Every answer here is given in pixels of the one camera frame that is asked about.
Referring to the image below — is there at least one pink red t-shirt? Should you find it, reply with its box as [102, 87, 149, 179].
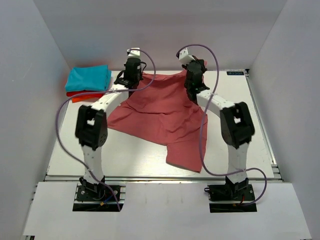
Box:
[107, 70, 208, 173]

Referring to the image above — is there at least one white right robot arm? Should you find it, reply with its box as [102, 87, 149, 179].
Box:
[180, 56, 255, 200]

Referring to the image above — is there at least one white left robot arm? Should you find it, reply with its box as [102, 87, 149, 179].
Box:
[75, 56, 143, 200]

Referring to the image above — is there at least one folded teal t-shirt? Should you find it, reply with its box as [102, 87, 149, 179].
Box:
[65, 65, 112, 92]

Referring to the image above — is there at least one folded red orange t-shirt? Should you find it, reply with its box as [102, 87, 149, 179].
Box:
[66, 90, 104, 103]

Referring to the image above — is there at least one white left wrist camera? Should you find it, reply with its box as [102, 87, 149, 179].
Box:
[127, 47, 141, 59]

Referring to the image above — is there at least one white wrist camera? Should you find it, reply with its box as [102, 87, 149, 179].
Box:
[176, 47, 195, 65]
[127, 47, 141, 59]

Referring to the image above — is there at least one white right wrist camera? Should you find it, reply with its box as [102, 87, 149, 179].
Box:
[176, 47, 195, 65]

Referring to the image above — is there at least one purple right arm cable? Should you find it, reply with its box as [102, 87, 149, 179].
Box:
[176, 44, 268, 206]

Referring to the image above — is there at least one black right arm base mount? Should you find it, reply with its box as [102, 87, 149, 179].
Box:
[204, 184, 257, 213]

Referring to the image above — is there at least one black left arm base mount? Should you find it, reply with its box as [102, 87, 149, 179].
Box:
[72, 184, 126, 213]

